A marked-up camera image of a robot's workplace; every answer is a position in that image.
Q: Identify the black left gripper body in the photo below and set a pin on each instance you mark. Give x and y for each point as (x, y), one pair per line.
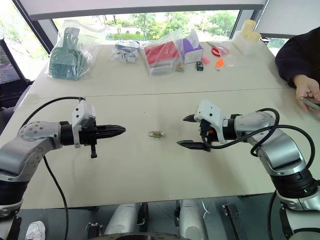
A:
(87, 136)

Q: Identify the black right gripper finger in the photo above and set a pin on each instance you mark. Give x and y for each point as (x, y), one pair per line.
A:
(192, 119)
(192, 145)

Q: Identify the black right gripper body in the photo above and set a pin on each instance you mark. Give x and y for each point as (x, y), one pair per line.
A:
(206, 132)

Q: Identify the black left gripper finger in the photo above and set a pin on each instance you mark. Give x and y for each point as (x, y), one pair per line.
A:
(110, 134)
(110, 127)

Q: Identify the smartphone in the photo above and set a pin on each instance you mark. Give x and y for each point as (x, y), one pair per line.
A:
(312, 103)

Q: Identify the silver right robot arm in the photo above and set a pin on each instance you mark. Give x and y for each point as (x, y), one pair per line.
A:
(282, 147)

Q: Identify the person's dark sleeved forearm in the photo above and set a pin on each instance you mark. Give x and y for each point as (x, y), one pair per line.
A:
(297, 55)

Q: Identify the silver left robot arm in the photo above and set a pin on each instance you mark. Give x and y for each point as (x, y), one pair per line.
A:
(27, 147)

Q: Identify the person's bare hand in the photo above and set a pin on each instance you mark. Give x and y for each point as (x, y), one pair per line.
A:
(308, 86)

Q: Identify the small brass padlock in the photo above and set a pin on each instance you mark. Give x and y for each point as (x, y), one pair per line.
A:
(155, 134)

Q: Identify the small colourful toy figure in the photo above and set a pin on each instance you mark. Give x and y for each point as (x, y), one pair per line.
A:
(180, 67)

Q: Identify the small black box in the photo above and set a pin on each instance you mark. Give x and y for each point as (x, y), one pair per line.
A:
(199, 66)

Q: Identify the pink round item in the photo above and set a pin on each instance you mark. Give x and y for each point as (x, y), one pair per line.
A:
(206, 60)

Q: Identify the small orange item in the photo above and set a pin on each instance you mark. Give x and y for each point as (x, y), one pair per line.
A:
(220, 63)

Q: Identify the purple and white tissue box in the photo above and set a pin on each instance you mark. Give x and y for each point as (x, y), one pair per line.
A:
(192, 51)

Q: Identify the red box in plastic bag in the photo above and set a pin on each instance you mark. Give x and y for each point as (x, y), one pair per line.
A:
(160, 56)

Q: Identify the silver robot leg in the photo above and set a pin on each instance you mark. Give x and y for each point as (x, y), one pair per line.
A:
(122, 220)
(191, 220)

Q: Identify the bag of small white parts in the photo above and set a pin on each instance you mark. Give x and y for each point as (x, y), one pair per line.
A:
(125, 52)

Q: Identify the green dustpan in plastic bag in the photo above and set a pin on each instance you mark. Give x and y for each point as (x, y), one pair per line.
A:
(67, 57)

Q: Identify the white plastic container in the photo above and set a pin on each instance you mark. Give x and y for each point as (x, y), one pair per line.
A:
(243, 43)

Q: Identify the black metal clamp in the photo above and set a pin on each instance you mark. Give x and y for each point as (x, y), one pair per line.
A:
(94, 228)

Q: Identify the small cream cylinder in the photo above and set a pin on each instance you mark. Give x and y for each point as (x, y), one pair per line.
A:
(253, 37)

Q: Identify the black mesh chair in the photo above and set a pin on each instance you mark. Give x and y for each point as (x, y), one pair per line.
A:
(11, 65)

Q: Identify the large cream cylinder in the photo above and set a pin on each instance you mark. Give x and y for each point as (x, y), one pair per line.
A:
(248, 28)

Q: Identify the white shoe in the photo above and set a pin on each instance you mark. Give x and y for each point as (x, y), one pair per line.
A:
(36, 230)

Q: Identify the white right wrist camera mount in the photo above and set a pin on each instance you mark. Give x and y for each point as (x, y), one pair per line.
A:
(210, 110)

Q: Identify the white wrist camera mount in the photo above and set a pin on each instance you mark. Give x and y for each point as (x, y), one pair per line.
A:
(210, 110)
(81, 112)

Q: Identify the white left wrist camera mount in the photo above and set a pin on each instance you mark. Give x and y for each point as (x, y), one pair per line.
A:
(81, 112)

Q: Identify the black metal bracket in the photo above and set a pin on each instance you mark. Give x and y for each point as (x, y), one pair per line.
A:
(233, 220)

